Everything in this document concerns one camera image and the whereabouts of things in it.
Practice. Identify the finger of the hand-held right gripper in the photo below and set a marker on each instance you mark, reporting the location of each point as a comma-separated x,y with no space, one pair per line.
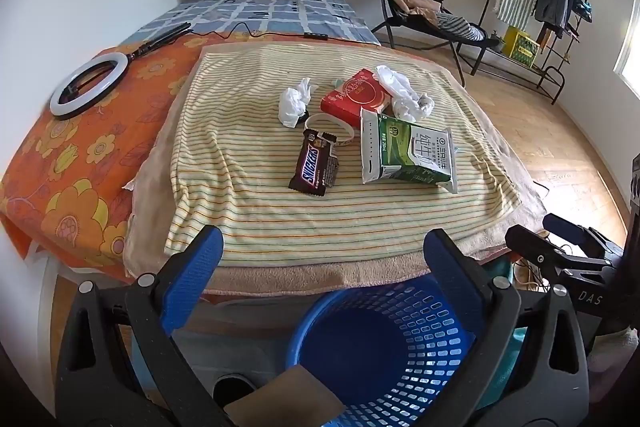
530,247
565,227

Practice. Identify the window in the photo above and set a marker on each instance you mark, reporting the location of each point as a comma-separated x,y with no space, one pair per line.
631,52

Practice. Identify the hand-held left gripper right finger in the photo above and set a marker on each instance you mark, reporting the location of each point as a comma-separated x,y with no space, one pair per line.
452,279

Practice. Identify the blue plastic basket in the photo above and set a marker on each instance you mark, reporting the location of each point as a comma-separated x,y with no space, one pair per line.
380,357

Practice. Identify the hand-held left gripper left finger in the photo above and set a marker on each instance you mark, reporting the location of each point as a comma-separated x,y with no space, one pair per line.
192,269

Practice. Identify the striped garment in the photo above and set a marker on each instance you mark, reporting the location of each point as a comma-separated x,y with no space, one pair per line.
457,27

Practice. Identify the blue plaid bed sheet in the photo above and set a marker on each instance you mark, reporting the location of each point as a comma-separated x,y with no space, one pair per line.
280,14

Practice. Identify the yellow crate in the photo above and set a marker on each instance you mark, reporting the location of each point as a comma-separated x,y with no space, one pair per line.
520,47

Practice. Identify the red tissue packet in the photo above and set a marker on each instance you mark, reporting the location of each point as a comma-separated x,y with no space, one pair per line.
355,97

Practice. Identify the black metal clothes rack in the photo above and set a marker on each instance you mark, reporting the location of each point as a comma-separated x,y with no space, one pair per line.
560,83

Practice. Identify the brown cardboard piece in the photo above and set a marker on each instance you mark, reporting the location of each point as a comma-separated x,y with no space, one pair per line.
290,399

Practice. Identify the large white tissue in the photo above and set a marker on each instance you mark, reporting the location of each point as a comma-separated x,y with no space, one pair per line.
400,87

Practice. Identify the brown candy bar wrapper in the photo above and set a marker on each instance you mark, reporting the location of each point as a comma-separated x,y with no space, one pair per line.
310,167

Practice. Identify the small white tissue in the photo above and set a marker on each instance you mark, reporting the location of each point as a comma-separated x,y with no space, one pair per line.
292,104

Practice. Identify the white wristband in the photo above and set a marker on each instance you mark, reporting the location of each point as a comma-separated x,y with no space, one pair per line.
325,117

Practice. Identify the orange floral bed sheet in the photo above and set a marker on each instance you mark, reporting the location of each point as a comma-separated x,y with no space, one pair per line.
75,157

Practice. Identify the teal garment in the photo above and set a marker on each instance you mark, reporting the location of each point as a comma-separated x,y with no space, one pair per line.
582,9

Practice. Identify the green white milk carton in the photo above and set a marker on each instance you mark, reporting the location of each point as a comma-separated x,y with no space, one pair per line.
415,152

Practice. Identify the long white teal wrapper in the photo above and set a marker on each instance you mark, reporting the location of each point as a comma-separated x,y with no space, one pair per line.
339,83

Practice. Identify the yellow striped towel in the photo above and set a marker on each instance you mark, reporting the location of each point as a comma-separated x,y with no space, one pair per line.
260,217

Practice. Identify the teal cloth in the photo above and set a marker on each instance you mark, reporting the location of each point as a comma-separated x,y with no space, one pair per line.
507,357

